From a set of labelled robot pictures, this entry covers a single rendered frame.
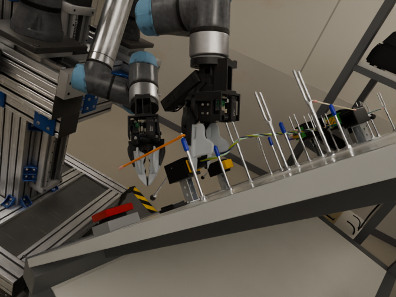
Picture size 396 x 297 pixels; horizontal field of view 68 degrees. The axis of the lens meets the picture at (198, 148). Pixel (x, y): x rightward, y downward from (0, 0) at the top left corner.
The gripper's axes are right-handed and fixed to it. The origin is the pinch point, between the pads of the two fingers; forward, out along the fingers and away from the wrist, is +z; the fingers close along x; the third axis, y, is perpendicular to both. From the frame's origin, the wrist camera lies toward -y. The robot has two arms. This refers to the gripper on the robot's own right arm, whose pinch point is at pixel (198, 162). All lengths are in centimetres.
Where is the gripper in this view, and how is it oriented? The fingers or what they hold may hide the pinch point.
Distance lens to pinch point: 59.2
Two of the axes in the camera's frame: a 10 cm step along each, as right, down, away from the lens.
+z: -0.2, 9.9, 1.1
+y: 8.1, 0.8, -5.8
